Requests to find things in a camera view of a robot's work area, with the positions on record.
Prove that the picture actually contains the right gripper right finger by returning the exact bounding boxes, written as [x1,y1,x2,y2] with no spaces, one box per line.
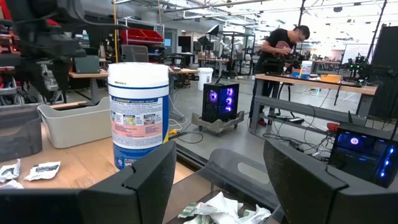
[263,139,348,224]

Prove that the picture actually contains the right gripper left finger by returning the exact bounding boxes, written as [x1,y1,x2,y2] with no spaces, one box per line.
[77,140,177,224]

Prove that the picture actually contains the dark translucent plastic bin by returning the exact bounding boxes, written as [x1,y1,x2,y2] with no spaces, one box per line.
[164,147,285,224]
[0,105,43,162]

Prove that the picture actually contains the white disinfecting wipes canister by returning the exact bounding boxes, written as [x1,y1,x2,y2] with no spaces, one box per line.
[107,62,170,170]

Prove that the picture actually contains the light grey plastic bin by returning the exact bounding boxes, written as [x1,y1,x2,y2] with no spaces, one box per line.
[37,96,113,149]

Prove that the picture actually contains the grey wheeled dolly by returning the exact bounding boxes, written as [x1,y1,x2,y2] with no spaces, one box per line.
[191,110,246,137]

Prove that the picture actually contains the white packet black label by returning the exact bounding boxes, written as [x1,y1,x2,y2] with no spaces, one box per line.
[0,158,21,184]
[0,179,24,190]
[24,161,62,182]

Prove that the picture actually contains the black computer tower purple lights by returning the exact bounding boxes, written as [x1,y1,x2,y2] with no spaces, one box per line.
[201,81,241,124]

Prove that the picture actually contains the yellow box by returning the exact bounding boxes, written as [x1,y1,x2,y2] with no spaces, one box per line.
[320,73,342,83]

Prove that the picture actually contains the small wipes tub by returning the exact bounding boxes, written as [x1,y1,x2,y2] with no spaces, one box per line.
[300,60,313,80]

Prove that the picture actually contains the white bucket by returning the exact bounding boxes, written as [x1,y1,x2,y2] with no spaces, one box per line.
[197,67,215,91]

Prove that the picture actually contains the light wooden work table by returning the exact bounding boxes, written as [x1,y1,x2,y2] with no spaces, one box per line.
[67,67,200,105]

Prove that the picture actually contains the grey office chair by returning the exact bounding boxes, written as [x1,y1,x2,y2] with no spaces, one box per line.
[120,44,149,63]

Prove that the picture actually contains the black robot green lights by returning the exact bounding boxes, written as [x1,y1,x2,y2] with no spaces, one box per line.
[341,54,398,86]

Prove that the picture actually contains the person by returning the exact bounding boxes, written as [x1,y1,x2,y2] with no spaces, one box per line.
[248,24,311,127]

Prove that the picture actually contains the white board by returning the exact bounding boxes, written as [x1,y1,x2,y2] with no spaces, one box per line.
[341,42,373,65]

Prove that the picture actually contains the black monitor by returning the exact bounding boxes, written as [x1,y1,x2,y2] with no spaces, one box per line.
[177,34,193,53]

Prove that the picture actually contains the large red storage bin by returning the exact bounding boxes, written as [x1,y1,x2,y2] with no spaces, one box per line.
[141,28,165,44]
[119,27,144,45]

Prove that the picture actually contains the large black board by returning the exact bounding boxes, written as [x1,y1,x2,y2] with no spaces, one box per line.
[368,24,398,121]

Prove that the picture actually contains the black floor cable tangle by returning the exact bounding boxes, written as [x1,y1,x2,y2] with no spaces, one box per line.
[261,118,332,160]

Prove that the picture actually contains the wooden bench grey frame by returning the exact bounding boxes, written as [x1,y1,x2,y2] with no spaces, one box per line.
[250,73,379,135]

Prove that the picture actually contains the black rack frame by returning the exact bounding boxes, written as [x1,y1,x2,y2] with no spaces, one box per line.
[217,30,256,76]

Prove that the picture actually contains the yellow hanging cable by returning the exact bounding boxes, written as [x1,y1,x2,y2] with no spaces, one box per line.
[112,0,120,63]

